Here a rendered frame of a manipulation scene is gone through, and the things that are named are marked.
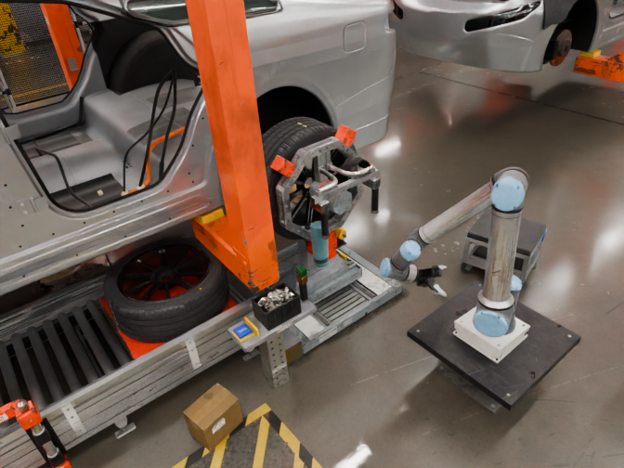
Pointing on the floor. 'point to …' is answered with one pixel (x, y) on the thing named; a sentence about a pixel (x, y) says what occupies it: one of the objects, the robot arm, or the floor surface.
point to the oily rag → (89, 269)
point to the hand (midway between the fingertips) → (448, 280)
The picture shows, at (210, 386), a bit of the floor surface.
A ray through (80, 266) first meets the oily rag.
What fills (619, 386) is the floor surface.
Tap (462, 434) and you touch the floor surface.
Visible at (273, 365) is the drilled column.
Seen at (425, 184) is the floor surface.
